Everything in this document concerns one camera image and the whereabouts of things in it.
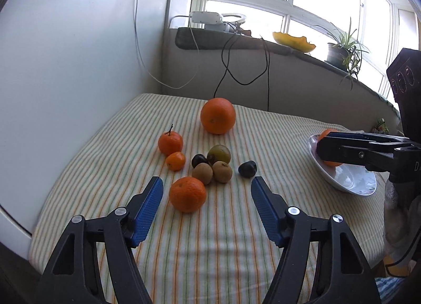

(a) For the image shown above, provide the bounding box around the striped tablecloth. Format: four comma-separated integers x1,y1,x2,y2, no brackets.
28,93,400,304

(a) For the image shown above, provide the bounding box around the potted green plant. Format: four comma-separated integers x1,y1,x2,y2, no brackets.
312,18,370,91

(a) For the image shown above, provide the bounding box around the white ring lamp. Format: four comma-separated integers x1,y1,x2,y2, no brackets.
221,13,249,32

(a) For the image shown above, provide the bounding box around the white floral plate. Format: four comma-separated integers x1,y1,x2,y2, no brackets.
307,131,377,196

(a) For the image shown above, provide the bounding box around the grey sill cover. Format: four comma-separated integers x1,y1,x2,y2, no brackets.
174,27,400,118

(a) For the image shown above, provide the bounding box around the yellow-green plum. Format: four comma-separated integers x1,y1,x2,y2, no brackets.
207,145,231,164

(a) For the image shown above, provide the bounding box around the person's right hand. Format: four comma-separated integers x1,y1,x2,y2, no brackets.
383,179,421,258

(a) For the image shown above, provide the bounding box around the white power strip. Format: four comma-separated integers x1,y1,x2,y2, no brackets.
190,11,222,26

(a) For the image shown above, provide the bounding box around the stemmed tangerine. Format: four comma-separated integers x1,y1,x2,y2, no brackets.
158,124,184,156

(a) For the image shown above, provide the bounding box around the medium orange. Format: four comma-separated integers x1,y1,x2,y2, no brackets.
169,177,207,214
317,128,344,167

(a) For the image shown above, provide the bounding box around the blue striped cloth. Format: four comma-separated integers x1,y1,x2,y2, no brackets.
375,277,397,304

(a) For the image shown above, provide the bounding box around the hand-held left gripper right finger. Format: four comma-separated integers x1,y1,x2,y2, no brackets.
252,176,382,304

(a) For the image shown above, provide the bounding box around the brown kiwi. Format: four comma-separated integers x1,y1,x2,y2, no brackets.
212,161,233,183
192,163,214,185

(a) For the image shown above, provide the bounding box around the white cable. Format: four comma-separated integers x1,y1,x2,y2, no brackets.
133,0,199,90

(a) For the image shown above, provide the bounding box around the large orange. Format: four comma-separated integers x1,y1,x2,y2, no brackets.
200,97,236,135

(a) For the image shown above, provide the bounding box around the thin black cable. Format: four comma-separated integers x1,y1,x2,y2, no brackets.
384,240,413,269

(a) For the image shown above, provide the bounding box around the small tangerine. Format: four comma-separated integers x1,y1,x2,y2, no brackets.
165,152,186,172

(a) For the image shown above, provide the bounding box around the white refrigerator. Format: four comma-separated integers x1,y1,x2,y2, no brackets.
0,0,169,260

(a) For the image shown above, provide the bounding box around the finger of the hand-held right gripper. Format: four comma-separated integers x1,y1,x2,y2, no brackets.
320,131,413,147
316,138,412,172

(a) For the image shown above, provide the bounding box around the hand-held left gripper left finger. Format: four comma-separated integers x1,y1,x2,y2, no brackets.
34,176,164,304

